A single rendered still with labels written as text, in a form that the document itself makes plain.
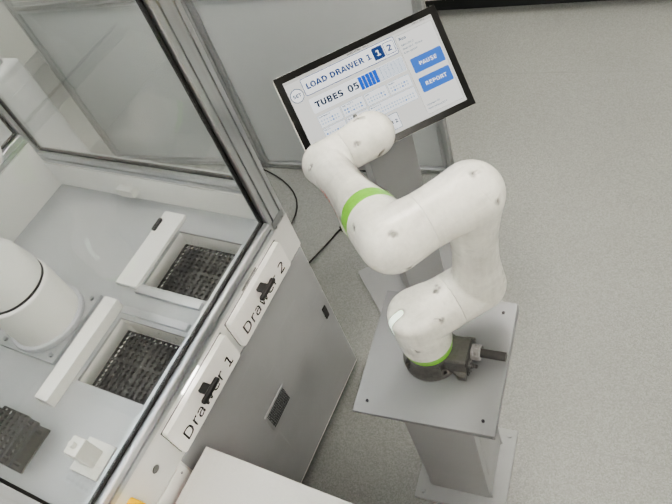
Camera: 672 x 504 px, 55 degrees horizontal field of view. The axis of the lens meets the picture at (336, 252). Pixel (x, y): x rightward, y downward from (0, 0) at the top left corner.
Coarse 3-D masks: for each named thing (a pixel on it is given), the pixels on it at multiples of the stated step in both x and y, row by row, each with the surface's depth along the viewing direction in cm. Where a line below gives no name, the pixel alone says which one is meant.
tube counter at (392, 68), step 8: (400, 56) 189; (384, 64) 189; (392, 64) 189; (400, 64) 189; (368, 72) 188; (376, 72) 189; (384, 72) 189; (392, 72) 189; (400, 72) 189; (352, 80) 188; (360, 80) 189; (368, 80) 189; (376, 80) 189; (384, 80) 189; (352, 88) 189; (360, 88) 189; (368, 88) 189
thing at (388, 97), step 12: (384, 84) 189; (396, 84) 190; (408, 84) 190; (360, 96) 189; (372, 96) 189; (384, 96) 190; (396, 96) 190; (408, 96) 190; (336, 108) 189; (348, 108) 189; (360, 108) 190; (372, 108) 190; (384, 108) 190; (396, 108) 191; (324, 120) 189; (336, 120) 189; (348, 120) 190; (324, 132) 189
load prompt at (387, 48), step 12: (372, 48) 188; (384, 48) 188; (396, 48) 188; (348, 60) 188; (360, 60) 188; (372, 60) 188; (324, 72) 187; (336, 72) 188; (348, 72) 188; (312, 84) 187; (324, 84) 188
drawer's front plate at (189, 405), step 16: (224, 336) 169; (224, 352) 170; (208, 368) 165; (224, 368) 171; (192, 384) 162; (224, 384) 173; (192, 400) 162; (176, 416) 158; (192, 416) 163; (176, 432) 158
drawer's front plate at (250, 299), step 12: (276, 252) 184; (264, 264) 180; (276, 264) 185; (288, 264) 191; (264, 276) 181; (276, 276) 186; (252, 288) 177; (276, 288) 188; (240, 300) 175; (252, 300) 178; (264, 300) 183; (240, 312) 173; (252, 312) 179; (228, 324) 171; (240, 324) 174; (252, 324) 180; (240, 336) 175
